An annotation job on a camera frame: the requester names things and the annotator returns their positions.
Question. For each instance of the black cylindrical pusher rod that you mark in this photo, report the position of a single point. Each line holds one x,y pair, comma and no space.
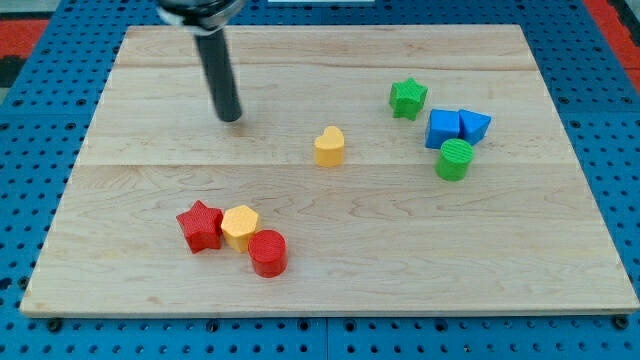
214,54

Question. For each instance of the silver robot tool mount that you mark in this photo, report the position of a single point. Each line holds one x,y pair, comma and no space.
199,16

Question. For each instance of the yellow heart block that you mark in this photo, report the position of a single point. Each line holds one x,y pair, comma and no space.
329,147

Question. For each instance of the yellow hexagon block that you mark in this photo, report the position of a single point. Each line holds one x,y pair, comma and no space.
239,225

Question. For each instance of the red star block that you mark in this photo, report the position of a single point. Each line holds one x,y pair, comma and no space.
201,227

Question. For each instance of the green star block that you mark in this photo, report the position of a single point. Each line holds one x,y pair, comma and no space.
407,98

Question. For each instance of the wooden board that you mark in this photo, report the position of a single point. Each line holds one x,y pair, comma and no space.
380,235

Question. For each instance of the red cylinder block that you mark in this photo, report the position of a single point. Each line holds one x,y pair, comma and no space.
268,252

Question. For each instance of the blue cube block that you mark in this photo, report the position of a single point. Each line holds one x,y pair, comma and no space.
442,126

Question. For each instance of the green cylinder block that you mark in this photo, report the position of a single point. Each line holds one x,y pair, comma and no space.
454,159

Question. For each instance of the blue triangle block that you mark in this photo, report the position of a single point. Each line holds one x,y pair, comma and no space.
473,126

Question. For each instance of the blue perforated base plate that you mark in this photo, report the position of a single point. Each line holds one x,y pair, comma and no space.
49,106

